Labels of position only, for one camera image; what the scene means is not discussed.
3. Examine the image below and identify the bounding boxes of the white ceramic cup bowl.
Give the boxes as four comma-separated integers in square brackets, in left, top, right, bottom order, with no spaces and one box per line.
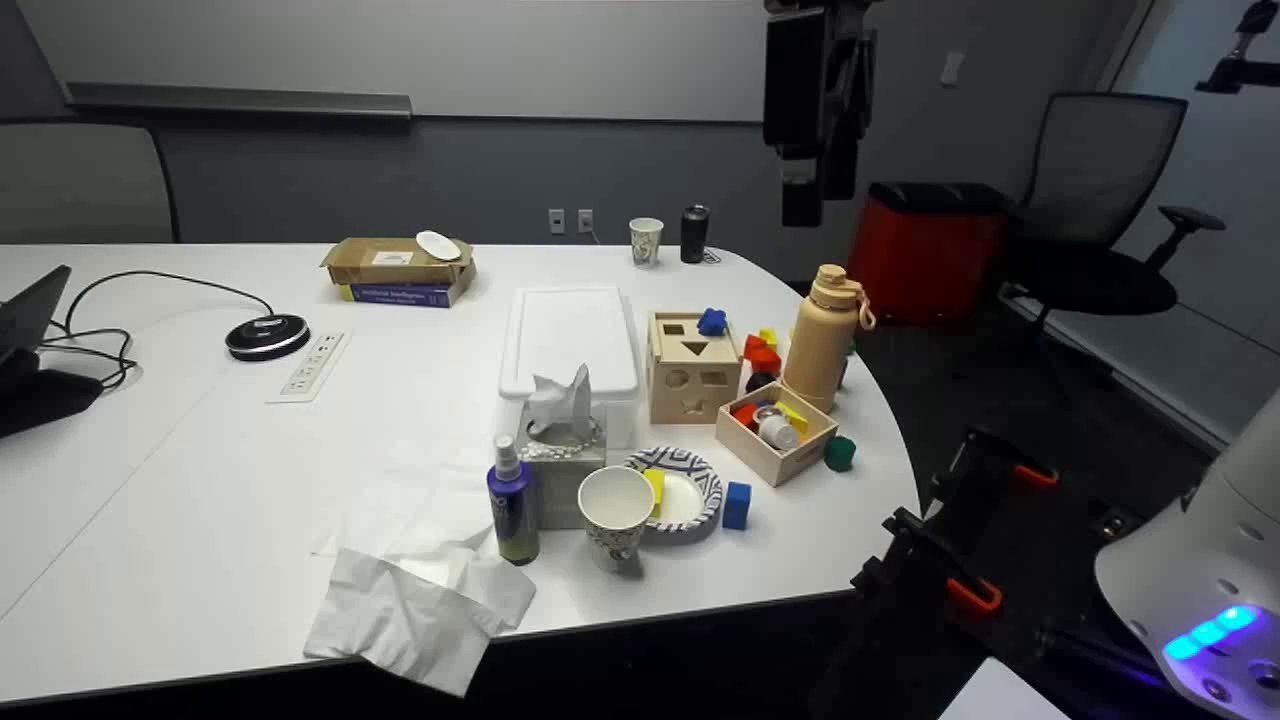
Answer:
[573,458,661,584]

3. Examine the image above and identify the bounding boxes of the black round speaker puck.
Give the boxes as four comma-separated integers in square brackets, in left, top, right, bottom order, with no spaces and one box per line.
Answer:
[226,309,318,364]

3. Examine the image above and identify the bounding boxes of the white tape roll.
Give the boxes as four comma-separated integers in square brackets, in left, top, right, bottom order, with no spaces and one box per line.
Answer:
[412,228,468,265]

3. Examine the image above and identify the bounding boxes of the grey patterned tissue box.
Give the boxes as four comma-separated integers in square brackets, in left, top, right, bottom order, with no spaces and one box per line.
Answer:
[520,417,612,532]

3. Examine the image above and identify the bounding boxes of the brown cardboard box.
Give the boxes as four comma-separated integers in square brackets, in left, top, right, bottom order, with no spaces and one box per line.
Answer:
[321,233,480,301]

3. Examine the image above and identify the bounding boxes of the black tumbler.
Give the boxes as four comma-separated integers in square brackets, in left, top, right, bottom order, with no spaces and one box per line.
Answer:
[675,201,712,266]

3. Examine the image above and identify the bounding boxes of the wooden shape sorter box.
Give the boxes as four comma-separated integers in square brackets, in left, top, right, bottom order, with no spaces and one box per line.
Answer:
[646,309,745,429]

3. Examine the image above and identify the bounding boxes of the white paper sheet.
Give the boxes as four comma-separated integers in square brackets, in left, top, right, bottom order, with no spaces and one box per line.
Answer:
[938,652,1073,720]

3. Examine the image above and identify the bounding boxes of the blue book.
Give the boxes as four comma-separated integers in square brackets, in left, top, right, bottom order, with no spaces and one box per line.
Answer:
[350,279,462,313]

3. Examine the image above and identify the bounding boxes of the patterned paper cup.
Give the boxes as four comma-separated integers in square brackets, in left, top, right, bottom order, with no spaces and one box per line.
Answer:
[623,213,669,266]

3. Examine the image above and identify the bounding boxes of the beige water bottle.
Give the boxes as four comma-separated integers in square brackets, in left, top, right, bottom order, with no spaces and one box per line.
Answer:
[781,258,882,417]

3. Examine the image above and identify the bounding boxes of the small wooden tray box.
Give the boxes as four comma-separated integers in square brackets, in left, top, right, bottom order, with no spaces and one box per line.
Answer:
[712,381,843,488]

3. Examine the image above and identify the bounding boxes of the blue rectangular block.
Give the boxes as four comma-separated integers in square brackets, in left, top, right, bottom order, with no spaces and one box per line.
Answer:
[719,480,756,532]

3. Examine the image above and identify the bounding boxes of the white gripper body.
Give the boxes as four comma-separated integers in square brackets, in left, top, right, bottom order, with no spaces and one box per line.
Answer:
[759,0,882,164]

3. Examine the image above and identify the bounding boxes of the black mesh office chair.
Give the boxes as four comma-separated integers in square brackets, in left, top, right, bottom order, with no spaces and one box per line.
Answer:
[998,88,1229,404]

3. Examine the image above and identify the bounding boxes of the black cable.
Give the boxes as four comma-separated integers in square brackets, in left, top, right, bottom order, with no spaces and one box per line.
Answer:
[35,265,280,393]

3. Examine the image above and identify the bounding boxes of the black wall bracket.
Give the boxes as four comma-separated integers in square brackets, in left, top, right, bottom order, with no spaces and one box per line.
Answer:
[1192,0,1280,95]

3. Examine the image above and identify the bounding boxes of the red bin black lid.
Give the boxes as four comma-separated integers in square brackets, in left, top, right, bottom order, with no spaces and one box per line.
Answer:
[847,178,1013,326]

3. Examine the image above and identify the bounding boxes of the red toy block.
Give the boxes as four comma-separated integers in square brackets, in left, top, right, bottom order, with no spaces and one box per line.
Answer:
[742,332,787,393]

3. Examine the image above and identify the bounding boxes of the black stand orange clamps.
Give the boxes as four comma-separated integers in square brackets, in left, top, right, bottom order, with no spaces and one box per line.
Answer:
[813,419,1073,720]

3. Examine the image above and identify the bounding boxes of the white power strip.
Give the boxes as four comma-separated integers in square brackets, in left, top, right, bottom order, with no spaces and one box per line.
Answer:
[267,326,353,408]

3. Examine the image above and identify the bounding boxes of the white wall whiteboard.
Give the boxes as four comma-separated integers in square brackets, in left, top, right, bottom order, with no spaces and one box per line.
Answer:
[13,0,771,128]

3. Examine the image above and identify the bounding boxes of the black laptop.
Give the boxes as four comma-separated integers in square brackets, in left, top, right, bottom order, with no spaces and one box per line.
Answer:
[0,258,78,371]

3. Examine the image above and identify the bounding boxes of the blue white patterned plate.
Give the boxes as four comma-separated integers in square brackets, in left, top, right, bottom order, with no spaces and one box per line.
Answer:
[623,444,729,542]

